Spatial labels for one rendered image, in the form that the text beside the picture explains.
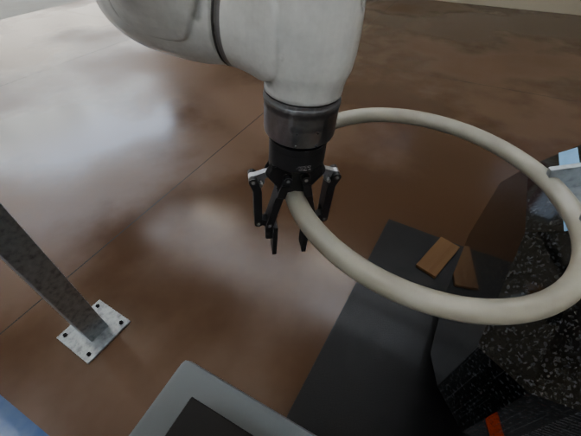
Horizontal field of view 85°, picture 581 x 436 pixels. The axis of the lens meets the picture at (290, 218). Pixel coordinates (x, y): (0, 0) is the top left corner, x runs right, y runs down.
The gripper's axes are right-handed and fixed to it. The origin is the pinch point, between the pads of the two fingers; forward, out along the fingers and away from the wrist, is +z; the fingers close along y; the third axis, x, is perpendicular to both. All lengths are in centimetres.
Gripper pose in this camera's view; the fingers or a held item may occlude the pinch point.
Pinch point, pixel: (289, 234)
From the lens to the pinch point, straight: 55.5
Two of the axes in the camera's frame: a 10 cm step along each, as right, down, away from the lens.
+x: -1.7, -7.3, 6.7
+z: -0.7, 6.8, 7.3
